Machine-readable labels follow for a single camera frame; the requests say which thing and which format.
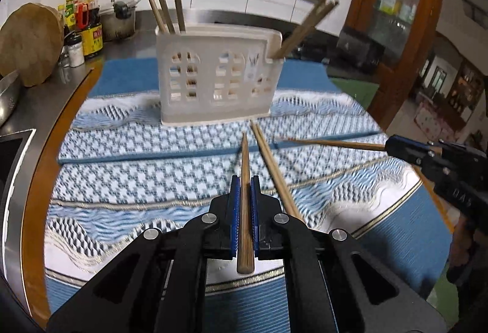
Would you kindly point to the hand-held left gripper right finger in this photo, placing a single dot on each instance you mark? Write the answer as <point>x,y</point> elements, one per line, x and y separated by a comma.
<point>255,218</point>

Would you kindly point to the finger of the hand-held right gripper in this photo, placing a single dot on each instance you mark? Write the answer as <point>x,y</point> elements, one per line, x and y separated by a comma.
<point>408,150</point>
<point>450,149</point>

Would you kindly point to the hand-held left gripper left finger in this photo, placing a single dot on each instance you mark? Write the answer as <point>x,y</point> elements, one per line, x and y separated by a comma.
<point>235,218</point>

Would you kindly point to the white plastic utensil holder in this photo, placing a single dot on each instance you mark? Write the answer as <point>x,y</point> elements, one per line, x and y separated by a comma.
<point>206,51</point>

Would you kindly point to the person's right hand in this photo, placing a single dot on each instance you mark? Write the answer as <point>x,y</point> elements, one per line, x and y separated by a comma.
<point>461,253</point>

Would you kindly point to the blue patterned woven mat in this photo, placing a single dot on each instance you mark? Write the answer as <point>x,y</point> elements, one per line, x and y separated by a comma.
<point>152,195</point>
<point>152,134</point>

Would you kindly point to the black box appliance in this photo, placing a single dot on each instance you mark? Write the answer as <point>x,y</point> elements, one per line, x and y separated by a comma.
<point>360,49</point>

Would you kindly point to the yellow label sauce bottle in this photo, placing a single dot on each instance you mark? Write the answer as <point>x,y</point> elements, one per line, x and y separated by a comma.
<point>93,39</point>

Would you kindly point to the stainless steel pot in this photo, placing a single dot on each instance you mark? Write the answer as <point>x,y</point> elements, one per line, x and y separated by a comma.
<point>118,22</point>

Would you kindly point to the white salt shaker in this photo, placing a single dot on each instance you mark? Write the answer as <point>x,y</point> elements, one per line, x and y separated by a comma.
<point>75,53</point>

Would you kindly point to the black kitchen sink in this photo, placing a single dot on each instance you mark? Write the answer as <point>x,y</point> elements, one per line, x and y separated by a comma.
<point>11,161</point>

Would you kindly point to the stainless steel colander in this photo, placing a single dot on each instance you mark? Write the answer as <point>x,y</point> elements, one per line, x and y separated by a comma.
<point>8,96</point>

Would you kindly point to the green label bottle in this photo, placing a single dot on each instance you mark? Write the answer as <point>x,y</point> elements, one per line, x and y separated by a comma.
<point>69,14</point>

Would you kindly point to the round wooden cutting board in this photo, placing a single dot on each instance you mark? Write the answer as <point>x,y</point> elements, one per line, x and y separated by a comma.
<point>30,43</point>

